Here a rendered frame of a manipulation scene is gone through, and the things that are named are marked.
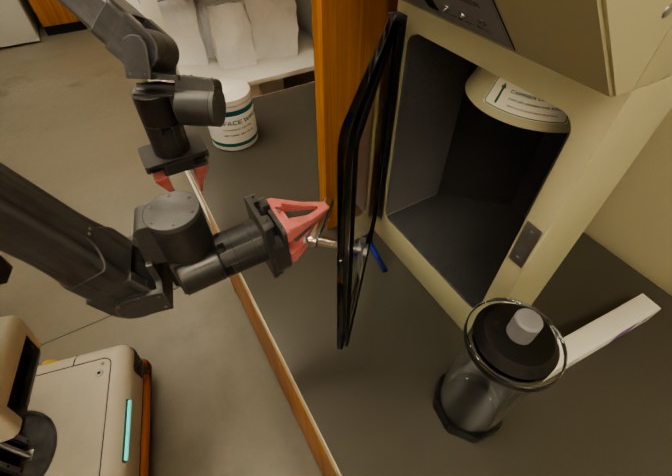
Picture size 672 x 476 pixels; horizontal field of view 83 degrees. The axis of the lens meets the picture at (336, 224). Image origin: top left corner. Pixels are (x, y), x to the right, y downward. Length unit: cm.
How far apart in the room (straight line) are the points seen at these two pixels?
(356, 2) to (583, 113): 34
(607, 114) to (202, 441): 157
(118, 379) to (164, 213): 118
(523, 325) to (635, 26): 27
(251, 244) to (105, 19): 36
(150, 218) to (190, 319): 150
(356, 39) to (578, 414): 67
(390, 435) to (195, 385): 122
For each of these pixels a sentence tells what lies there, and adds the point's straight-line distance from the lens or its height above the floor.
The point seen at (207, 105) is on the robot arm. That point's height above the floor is 129.
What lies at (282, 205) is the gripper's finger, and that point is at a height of 122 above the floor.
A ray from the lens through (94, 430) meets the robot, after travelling 152.
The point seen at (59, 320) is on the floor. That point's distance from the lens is 219.
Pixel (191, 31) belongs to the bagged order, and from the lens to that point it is 161.
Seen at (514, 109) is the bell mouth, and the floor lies 133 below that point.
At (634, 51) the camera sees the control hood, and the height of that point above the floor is 145.
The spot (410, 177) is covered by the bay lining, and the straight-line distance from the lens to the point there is 74.
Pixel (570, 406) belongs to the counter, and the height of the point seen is 94.
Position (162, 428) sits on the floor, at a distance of 174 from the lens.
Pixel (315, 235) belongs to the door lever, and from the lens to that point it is 48.
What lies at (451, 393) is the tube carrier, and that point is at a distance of 59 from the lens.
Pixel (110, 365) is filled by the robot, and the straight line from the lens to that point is 160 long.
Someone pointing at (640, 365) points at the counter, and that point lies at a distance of 85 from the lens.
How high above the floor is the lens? 156
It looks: 47 degrees down
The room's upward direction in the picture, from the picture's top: straight up
